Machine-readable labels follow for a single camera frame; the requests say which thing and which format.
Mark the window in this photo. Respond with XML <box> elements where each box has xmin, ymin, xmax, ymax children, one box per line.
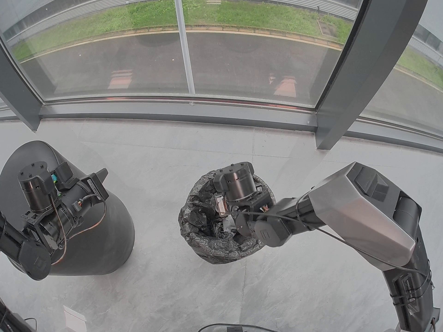
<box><xmin>0</xmin><ymin>0</ymin><xmax>443</xmax><ymax>155</ymax></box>

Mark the black plastic bag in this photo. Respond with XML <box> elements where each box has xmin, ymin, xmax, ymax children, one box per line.
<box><xmin>178</xmin><ymin>170</ymin><xmax>277</xmax><ymax>265</ymax></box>

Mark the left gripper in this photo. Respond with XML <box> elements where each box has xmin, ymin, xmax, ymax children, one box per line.
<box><xmin>57</xmin><ymin>168</ymin><xmax>109</xmax><ymax>229</ymax></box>

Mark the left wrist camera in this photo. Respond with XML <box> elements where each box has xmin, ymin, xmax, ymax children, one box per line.
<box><xmin>54</xmin><ymin>162</ymin><xmax>75</xmax><ymax>191</ymax></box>

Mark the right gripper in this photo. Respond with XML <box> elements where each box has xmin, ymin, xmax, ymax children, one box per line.
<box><xmin>249</xmin><ymin>190</ymin><xmax>277</xmax><ymax>215</ymax></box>

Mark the dark grey round chair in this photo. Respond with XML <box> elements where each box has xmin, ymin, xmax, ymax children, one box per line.
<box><xmin>0</xmin><ymin>140</ymin><xmax>135</xmax><ymax>276</ymax></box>

